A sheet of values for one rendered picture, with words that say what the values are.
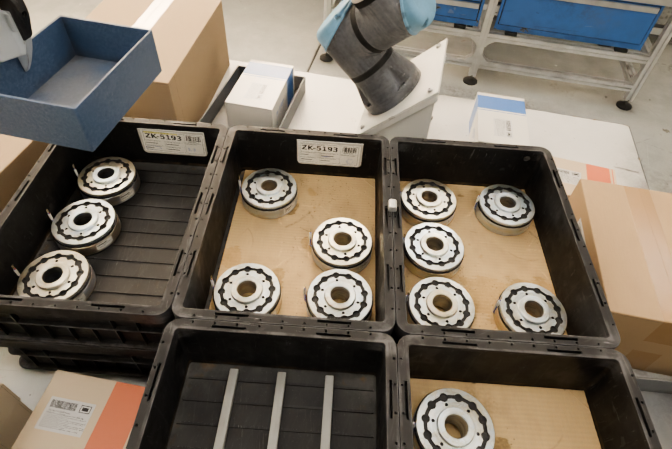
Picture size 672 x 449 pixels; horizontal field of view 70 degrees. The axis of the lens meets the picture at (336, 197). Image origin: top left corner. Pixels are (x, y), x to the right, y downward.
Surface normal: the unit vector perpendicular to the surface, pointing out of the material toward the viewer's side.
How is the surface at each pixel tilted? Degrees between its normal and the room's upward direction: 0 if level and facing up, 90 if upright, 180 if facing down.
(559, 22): 90
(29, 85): 90
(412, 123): 90
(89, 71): 0
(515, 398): 0
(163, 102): 90
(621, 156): 0
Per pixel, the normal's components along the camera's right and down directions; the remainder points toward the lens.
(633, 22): -0.22, 0.71
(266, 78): 0.04, -0.68
